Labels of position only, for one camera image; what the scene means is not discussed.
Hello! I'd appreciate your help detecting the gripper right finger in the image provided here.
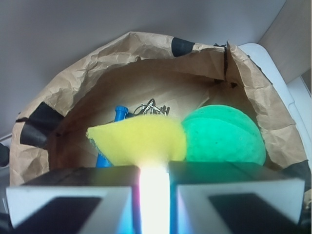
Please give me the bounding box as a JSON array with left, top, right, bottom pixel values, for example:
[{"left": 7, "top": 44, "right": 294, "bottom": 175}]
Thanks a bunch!
[{"left": 168, "top": 161, "right": 305, "bottom": 234}]

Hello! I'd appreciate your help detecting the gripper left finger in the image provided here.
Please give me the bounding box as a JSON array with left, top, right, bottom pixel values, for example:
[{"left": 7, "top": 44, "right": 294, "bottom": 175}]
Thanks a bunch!
[{"left": 6, "top": 166, "right": 142, "bottom": 234}]

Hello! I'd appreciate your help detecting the yellow sponge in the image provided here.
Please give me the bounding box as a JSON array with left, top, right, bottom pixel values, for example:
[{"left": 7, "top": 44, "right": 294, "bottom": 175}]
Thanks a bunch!
[{"left": 86, "top": 115, "right": 187, "bottom": 168}]

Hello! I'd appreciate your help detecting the green round sponge ball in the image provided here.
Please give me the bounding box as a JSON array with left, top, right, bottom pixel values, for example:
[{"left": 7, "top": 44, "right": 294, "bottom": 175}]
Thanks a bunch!
[{"left": 182, "top": 105, "right": 266, "bottom": 166}]

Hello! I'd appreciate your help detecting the blue plastic bottle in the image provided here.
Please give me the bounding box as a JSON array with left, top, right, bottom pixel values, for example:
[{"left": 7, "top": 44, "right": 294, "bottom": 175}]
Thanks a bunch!
[{"left": 96, "top": 105, "right": 129, "bottom": 168}]

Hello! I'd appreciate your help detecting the brown paper bag basket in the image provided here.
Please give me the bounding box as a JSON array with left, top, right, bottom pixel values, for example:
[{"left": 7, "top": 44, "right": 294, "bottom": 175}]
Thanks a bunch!
[{"left": 10, "top": 32, "right": 311, "bottom": 185}]

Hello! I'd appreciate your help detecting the white plastic tray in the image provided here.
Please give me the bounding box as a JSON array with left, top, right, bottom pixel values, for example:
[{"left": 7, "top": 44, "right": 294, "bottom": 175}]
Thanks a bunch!
[{"left": 239, "top": 43, "right": 312, "bottom": 130}]

